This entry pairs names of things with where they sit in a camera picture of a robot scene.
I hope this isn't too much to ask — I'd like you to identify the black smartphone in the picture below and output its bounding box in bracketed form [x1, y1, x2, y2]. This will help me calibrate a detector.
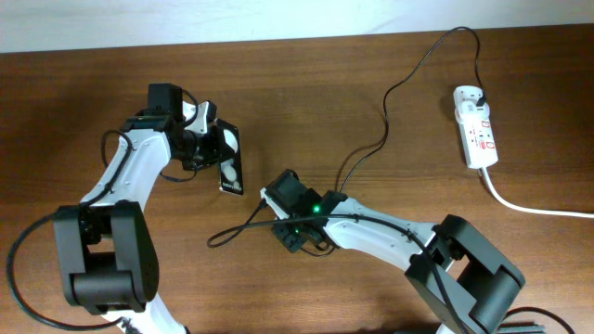
[215, 119, 244, 196]

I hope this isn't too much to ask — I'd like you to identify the white power strip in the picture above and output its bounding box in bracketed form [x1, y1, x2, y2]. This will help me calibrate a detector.
[453, 85, 498, 170]

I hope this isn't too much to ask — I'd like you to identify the black charging cable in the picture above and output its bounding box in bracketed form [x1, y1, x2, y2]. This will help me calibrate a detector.
[333, 26, 488, 195]

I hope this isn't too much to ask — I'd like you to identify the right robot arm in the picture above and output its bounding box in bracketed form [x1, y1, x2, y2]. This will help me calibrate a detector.
[260, 170, 531, 333]

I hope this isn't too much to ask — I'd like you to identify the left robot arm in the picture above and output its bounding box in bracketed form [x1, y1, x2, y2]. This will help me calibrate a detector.
[54, 83, 243, 333]

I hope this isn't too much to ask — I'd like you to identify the white charger adapter plug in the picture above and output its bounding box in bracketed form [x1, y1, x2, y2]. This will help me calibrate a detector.
[455, 100, 490, 124]

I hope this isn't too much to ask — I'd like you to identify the white power strip cord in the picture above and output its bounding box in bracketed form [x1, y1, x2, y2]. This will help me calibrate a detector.
[478, 167, 594, 220]

